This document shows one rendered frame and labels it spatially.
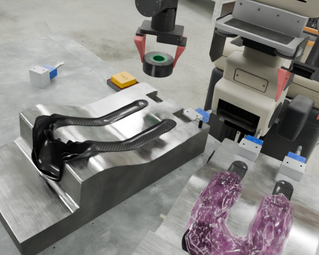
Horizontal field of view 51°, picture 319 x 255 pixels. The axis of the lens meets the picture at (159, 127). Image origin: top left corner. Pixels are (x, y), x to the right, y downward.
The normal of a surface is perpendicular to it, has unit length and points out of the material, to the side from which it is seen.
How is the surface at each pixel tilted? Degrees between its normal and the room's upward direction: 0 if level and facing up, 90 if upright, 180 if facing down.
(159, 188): 0
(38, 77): 90
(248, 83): 98
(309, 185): 0
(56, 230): 90
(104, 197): 90
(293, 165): 0
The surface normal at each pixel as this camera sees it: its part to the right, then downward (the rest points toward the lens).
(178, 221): 0.00, -0.66
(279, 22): -0.59, 0.46
